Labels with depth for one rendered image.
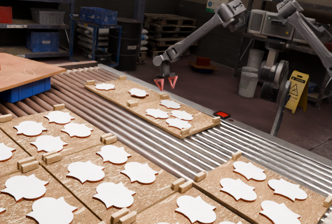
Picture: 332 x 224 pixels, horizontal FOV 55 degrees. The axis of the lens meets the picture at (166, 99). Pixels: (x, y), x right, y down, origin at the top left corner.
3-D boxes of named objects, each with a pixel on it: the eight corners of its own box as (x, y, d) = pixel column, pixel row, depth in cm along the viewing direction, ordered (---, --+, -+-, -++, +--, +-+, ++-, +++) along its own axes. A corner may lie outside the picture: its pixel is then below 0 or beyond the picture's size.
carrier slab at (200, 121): (168, 99, 206) (168, 97, 205) (221, 123, 181) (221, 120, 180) (126, 110, 181) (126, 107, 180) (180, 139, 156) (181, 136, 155)
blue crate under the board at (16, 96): (12, 77, 204) (11, 62, 200) (52, 89, 195) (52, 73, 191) (-33, 90, 176) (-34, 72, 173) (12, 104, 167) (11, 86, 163)
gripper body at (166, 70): (175, 75, 195) (174, 63, 194) (163, 77, 188) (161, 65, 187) (167, 75, 200) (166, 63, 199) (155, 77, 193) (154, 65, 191)
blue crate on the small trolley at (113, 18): (96, 19, 550) (96, 7, 543) (118, 24, 526) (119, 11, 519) (78, 20, 519) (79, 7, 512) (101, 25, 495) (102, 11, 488)
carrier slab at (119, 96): (125, 80, 231) (125, 78, 231) (167, 99, 207) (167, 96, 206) (84, 87, 206) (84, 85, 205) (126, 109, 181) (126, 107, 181)
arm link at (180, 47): (236, 20, 172) (226, 2, 173) (233, 20, 167) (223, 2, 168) (176, 63, 193) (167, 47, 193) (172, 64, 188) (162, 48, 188)
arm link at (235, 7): (250, 9, 167) (239, -8, 167) (227, 23, 168) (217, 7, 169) (241, 26, 211) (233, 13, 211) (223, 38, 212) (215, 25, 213)
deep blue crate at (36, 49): (52, 46, 625) (52, 27, 612) (60, 52, 596) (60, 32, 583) (24, 47, 594) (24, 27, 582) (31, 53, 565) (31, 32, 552)
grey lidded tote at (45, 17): (55, 21, 608) (55, 8, 600) (65, 24, 587) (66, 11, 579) (29, 21, 572) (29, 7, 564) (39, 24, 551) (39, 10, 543)
